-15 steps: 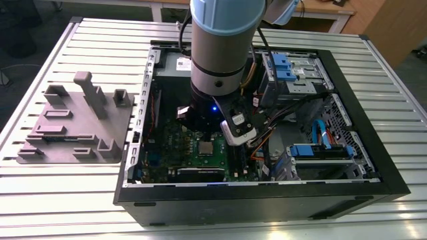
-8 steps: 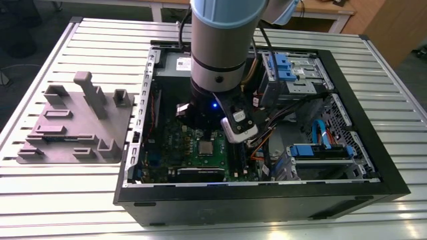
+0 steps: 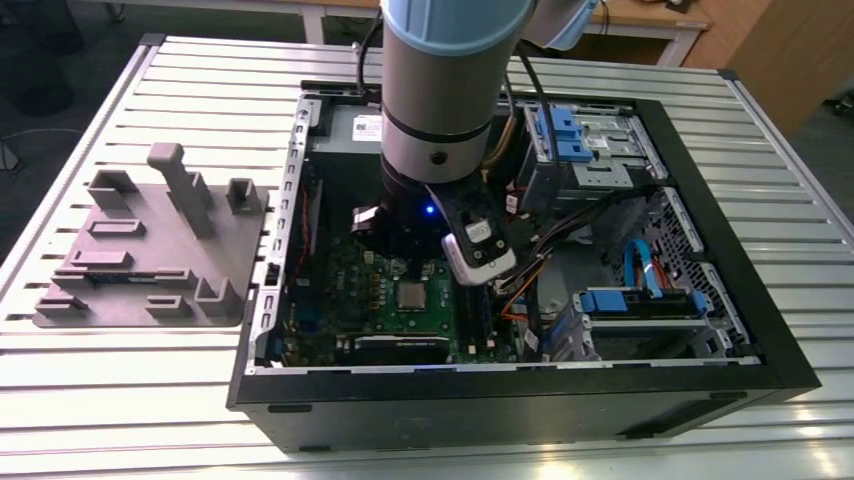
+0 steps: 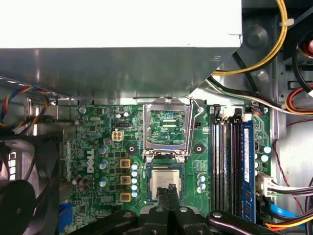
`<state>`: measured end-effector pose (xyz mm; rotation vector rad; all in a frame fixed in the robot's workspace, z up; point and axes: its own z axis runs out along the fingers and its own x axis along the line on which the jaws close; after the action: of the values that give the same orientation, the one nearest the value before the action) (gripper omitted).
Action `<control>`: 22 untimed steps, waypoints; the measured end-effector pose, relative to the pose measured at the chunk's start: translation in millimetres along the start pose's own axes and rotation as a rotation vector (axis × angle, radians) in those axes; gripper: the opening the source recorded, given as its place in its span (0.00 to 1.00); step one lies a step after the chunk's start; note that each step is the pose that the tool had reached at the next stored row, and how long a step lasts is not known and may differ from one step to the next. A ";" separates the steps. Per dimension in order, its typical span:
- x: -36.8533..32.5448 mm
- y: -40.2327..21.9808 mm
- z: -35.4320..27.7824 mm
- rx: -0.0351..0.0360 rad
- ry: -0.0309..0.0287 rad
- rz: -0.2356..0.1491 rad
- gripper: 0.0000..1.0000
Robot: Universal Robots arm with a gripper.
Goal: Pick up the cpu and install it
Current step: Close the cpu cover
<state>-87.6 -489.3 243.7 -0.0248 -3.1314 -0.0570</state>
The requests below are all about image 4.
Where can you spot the blue RAM stick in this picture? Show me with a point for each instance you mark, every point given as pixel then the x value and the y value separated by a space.
pixel 247 159

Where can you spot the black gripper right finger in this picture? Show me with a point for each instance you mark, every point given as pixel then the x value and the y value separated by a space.
pixel 188 222

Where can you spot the metal socket cover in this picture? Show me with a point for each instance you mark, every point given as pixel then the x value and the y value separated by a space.
pixel 156 105

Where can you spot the CPU socket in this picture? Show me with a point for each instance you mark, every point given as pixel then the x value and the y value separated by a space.
pixel 161 165

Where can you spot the grey power supply unit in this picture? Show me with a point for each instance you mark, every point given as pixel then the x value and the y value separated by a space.
pixel 122 73

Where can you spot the silver CPU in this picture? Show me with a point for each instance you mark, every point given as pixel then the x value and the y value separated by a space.
pixel 166 177

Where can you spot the black case fan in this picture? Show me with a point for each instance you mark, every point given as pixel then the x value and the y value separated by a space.
pixel 22 203

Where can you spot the metal locking lever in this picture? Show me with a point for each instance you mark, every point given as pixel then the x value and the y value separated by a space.
pixel 197 104

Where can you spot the black PC case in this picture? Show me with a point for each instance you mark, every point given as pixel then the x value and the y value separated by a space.
pixel 259 36

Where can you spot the green motherboard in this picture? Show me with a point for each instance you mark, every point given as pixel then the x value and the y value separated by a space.
pixel 97 127

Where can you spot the white power connector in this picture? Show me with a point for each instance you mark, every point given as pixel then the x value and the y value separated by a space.
pixel 264 183

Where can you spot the empty RAM slot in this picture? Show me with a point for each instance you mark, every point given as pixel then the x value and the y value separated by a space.
pixel 215 159
pixel 223 159
pixel 234 159

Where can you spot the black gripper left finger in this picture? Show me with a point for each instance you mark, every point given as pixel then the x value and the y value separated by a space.
pixel 154 222

